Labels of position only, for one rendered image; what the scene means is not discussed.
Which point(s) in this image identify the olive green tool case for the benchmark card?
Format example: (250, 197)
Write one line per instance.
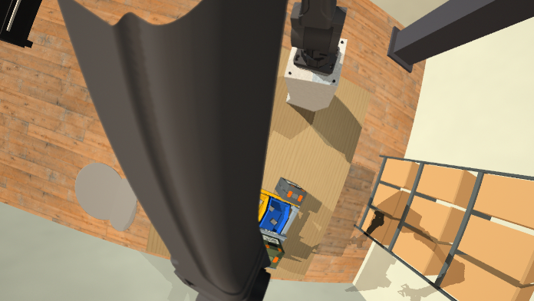
(274, 249)

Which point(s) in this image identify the blue bin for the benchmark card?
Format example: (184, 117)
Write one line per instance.
(280, 214)

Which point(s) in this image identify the yellow open bin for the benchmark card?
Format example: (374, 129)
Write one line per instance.
(264, 197)

